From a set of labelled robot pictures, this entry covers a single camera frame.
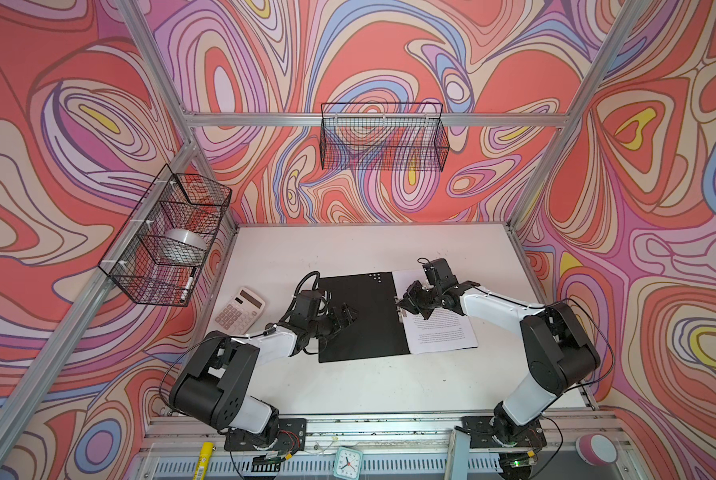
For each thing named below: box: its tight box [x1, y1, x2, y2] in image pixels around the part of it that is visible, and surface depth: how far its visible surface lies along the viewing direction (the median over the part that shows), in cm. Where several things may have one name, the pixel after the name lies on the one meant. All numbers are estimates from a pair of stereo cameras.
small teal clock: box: [333, 447, 363, 480], surface depth 70 cm
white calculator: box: [214, 287, 266, 335], surface depth 95 cm
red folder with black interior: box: [318, 271, 411, 363], surface depth 94 cm
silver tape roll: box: [162, 228, 208, 260], surface depth 73 cm
